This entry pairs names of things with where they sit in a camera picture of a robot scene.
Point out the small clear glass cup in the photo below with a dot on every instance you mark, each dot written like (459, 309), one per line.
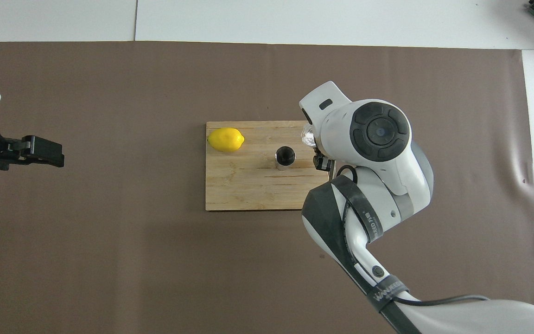
(308, 138)

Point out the steel double jigger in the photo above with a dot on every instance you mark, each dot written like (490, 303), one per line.
(285, 157)

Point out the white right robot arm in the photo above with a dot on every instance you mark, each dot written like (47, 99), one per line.
(378, 134)

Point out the wooden cutting board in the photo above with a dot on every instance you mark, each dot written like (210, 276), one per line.
(248, 185)

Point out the yellow lemon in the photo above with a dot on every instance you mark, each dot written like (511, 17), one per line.
(225, 139)

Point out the brown paper mat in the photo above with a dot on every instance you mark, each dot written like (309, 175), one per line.
(155, 260)

